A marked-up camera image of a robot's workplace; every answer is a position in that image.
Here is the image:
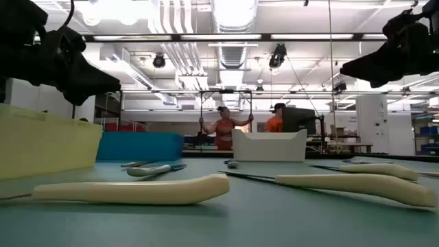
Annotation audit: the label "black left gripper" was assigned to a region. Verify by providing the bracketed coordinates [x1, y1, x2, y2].
[34, 26, 121, 106]

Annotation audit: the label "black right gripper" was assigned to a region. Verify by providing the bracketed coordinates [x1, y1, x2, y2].
[339, 8, 439, 89]

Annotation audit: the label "cream-handled table knife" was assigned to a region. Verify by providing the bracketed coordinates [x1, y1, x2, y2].
[307, 163, 420, 182]
[0, 173, 230, 206]
[217, 169, 438, 209]

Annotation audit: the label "red background bins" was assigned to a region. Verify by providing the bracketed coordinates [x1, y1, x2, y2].
[104, 120, 149, 133]

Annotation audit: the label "white room pillar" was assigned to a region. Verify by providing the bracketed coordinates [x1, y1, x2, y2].
[355, 94, 390, 155]

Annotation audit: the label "cardboard box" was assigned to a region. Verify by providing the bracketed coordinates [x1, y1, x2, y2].
[329, 124, 347, 138]

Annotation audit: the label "yellow plastic bin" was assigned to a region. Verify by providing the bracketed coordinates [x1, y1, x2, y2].
[0, 102, 104, 181]

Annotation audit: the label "blue plastic bin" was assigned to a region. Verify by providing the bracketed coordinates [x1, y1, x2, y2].
[95, 131, 185, 162]

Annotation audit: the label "background wooden work table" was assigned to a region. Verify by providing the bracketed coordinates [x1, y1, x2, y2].
[307, 134, 375, 154]

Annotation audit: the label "shelf with blue bins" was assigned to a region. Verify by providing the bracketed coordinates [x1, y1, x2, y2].
[413, 115, 439, 156]

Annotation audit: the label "black computer monitor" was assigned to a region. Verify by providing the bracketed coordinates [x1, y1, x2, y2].
[281, 106, 318, 136]

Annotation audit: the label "person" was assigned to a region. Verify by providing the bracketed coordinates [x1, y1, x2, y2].
[263, 102, 287, 134]
[198, 105, 255, 151]

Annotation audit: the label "white plastic bin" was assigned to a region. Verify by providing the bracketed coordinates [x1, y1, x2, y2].
[231, 128, 309, 163]

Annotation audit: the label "overhead rig light bar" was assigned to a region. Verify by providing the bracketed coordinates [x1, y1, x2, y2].
[82, 32, 389, 43]

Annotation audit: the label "green table mat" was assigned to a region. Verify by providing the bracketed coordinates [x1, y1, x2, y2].
[0, 156, 439, 247]

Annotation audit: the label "thin hanging cable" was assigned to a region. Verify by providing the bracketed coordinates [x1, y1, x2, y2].
[327, 0, 336, 154]

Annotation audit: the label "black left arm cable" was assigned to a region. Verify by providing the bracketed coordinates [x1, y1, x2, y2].
[60, 0, 76, 31]

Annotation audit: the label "background black metal frame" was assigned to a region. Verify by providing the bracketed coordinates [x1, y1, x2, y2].
[198, 89, 254, 152]

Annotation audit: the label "silver ventilation duct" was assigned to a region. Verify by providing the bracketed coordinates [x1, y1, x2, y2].
[211, 0, 259, 71]

